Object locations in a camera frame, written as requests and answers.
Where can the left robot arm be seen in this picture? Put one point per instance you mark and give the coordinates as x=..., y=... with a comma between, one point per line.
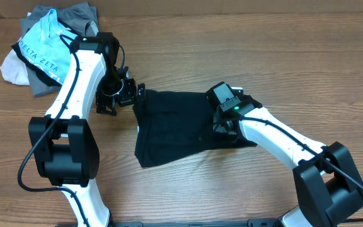
x=63, y=145

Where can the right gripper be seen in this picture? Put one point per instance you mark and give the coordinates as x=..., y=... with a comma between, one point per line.
x=218, y=127

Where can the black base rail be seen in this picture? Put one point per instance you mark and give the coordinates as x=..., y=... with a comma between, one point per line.
x=194, y=224

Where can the white garment under pile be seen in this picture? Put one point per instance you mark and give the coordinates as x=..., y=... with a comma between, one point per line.
x=14, y=70

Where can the light blue folded t-shirt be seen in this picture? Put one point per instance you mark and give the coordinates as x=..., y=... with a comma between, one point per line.
x=45, y=46

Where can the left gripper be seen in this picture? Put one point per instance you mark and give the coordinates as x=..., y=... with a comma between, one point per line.
x=130, y=97

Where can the black t-shirt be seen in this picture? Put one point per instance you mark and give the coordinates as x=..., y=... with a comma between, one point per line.
x=174, y=125

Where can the black folded garment in pile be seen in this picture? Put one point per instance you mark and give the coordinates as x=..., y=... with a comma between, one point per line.
x=39, y=72

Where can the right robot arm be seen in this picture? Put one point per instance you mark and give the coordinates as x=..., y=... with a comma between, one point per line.
x=328, y=185

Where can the grey folded garment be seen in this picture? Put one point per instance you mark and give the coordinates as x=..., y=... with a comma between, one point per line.
x=80, y=17

